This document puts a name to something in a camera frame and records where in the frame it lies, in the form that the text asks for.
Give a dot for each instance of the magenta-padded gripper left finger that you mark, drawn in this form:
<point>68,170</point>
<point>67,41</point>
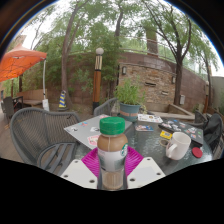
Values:
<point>78,173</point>

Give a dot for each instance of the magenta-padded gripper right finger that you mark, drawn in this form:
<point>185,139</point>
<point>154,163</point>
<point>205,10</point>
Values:
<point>146,171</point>

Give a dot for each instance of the green-capped coffee drink bottle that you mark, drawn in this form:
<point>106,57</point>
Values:
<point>112,150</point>

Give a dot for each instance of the yellow card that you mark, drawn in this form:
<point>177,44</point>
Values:
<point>165,134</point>

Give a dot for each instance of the silver laptop with stickers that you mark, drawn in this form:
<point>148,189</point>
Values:
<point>83,131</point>

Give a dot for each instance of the white ceramic mug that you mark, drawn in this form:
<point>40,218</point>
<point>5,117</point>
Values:
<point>180,145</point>

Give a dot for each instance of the small colourful card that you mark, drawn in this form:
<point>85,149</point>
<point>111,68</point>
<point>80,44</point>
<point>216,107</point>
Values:
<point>144,128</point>

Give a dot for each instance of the white printed flyer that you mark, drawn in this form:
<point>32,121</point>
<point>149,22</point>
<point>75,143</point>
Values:
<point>150,118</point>

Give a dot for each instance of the flat round red coaster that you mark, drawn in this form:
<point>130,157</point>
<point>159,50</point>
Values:
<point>197,152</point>

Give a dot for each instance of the grey wicker armchair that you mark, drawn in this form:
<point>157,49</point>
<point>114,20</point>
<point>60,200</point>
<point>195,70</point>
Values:
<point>36,133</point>
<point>218,150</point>
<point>105,108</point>

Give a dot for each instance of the yellow and blue striped bollard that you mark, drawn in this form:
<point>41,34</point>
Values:
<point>62,100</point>

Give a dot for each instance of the green plant in blue pot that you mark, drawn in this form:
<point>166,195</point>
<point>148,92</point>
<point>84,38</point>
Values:
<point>129,95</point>

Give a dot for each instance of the black jacket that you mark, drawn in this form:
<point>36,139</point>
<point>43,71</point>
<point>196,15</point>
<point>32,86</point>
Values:
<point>213,128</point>

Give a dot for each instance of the wooden bench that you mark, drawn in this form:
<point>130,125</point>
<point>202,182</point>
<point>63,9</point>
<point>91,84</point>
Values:
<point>31,96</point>

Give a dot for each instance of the dark metal chair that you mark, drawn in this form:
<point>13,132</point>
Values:
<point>10,106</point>

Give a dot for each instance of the tall green tree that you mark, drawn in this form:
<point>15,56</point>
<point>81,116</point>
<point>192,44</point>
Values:
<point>178,80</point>
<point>64,73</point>

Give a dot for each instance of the orange patio umbrella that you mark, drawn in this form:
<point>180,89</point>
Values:
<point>18,61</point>

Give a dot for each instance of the grey wall box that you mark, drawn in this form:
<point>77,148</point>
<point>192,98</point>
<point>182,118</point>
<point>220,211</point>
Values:
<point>182,99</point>

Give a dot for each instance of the wooden lamp post, globe light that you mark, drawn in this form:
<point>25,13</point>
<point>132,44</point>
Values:
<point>97,83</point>

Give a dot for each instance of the wall lantern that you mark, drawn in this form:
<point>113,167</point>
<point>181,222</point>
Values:
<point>124,70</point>
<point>173,79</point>

